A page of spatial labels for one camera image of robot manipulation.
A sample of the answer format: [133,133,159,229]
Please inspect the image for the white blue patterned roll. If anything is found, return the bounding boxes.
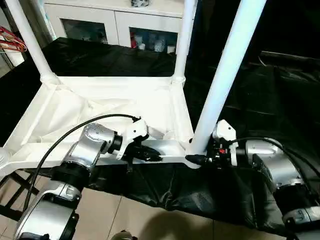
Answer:
[43,7,55,42]

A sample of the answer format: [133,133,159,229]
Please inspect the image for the dark grey bundle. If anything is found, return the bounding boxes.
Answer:
[130,0,151,8]

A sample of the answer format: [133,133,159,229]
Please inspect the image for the black folding frame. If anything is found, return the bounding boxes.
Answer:
[0,172,38,222]

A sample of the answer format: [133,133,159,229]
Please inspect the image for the white storage box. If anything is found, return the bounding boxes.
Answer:
[6,51,26,67]

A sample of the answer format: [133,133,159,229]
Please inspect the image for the white glass-door cabinet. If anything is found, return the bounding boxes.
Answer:
[43,0,186,55]

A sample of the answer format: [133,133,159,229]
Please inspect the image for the grey curtain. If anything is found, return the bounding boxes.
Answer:
[9,0,55,48]

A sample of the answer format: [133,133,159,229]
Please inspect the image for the white plastic table top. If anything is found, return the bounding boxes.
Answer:
[0,74,201,177]

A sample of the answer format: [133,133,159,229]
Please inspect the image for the black mat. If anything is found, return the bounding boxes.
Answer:
[0,36,320,237]

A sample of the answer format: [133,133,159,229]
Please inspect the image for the white plastic table leg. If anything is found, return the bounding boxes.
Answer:
[4,0,61,86]
[0,147,9,176]
[187,0,268,157]
[171,0,199,86]

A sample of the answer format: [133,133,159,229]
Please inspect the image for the red clothes hangers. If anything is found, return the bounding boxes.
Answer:
[0,24,28,52]

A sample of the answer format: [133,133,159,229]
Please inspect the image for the long black bar device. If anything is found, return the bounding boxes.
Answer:
[259,51,320,63]

